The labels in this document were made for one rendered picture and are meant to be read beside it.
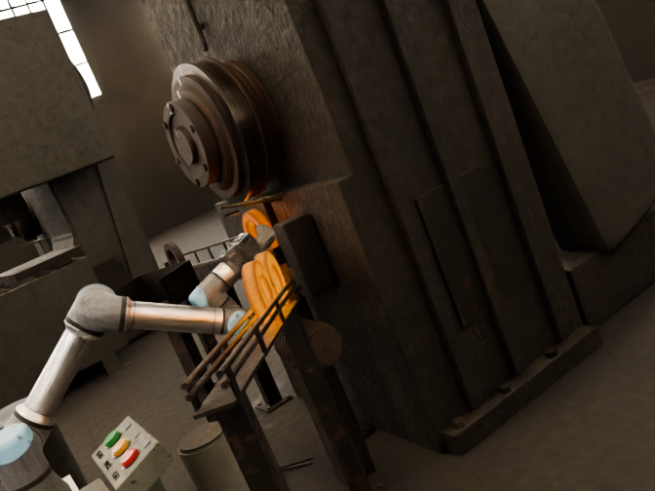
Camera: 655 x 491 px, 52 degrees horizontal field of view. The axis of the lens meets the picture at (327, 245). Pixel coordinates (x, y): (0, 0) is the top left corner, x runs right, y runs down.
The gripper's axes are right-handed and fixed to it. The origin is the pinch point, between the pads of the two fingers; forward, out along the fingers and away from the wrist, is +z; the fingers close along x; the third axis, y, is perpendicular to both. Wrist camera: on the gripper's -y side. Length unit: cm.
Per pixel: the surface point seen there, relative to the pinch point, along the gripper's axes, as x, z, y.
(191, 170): 16.8, -3.4, 29.9
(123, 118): 1019, 259, 47
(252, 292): -53, -32, 9
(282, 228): -15.7, -3.9, 4.1
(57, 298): 245, -54, -1
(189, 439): -53, -65, -3
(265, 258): -37.4, -20.0, 8.1
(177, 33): 38, 33, 65
